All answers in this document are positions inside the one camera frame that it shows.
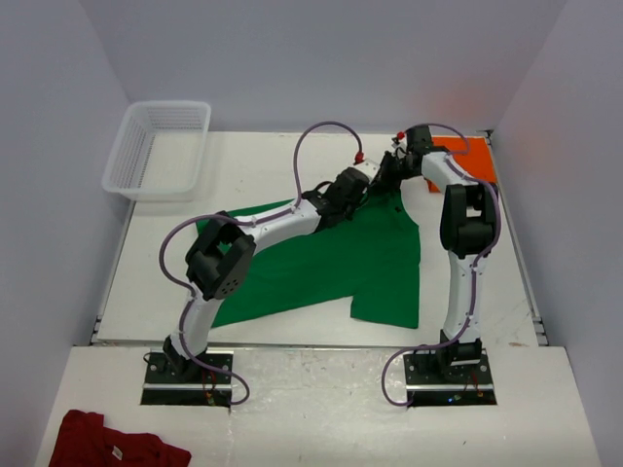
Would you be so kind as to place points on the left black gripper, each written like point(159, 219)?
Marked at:
point(348, 215)

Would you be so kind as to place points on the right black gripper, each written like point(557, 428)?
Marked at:
point(384, 182)

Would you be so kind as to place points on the green t-shirt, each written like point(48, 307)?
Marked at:
point(373, 259)

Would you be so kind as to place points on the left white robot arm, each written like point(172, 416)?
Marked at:
point(220, 258)

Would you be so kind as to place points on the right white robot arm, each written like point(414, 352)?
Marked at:
point(469, 230)

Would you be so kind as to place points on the folded orange t-shirt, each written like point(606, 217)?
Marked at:
point(477, 162)

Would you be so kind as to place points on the white plastic basket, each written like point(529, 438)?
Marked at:
point(158, 152)

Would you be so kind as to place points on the dark red t-shirt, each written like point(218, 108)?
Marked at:
point(84, 440)

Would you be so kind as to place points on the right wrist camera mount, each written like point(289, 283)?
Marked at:
point(399, 140)

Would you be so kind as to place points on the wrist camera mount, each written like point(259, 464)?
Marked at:
point(399, 140)
point(367, 167)

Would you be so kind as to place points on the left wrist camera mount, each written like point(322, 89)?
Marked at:
point(367, 167)

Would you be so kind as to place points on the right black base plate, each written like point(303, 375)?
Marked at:
point(428, 385)

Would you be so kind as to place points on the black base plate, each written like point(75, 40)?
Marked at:
point(199, 388)
point(428, 385)

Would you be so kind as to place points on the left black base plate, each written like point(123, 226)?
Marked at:
point(199, 388)

